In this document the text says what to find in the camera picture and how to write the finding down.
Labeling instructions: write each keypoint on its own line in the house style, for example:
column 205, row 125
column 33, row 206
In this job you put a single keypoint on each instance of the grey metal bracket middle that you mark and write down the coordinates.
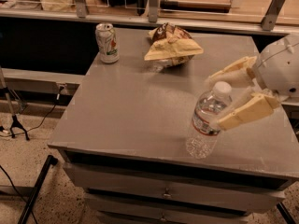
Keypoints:
column 153, row 10

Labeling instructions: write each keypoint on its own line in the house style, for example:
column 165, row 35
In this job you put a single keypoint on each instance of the white soda can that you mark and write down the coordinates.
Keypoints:
column 107, row 42

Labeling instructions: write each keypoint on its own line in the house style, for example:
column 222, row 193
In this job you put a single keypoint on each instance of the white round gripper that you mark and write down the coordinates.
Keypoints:
column 279, row 70

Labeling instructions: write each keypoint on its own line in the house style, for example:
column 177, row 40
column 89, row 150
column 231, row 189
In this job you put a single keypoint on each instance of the black metal leg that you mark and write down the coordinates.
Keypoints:
column 28, row 209

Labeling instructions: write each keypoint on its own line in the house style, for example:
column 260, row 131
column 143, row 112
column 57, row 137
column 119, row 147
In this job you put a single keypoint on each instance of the clear plastic water bottle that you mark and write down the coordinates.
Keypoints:
column 203, row 132

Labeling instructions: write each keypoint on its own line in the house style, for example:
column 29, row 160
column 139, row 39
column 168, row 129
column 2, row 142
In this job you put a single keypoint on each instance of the grey metal bracket right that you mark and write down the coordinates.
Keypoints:
column 271, row 16

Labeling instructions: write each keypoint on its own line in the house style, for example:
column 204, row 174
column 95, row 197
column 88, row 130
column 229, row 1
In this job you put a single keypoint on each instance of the grey metal bracket left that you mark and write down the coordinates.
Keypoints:
column 81, row 8

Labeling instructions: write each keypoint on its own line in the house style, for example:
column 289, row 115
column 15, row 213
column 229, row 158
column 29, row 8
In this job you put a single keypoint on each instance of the grey metal bracket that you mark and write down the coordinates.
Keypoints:
column 153, row 10
column 81, row 8
column 271, row 16

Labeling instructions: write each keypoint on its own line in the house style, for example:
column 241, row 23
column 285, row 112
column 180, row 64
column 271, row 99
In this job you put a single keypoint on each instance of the black tripod stand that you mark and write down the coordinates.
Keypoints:
column 15, row 122

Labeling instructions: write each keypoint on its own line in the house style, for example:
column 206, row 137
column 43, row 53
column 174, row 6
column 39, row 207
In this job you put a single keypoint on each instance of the grey drawer cabinet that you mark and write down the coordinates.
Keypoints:
column 123, row 136

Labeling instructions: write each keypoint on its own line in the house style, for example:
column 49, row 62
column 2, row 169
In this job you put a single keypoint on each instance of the brown chip bag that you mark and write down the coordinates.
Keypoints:
column 171, row 46

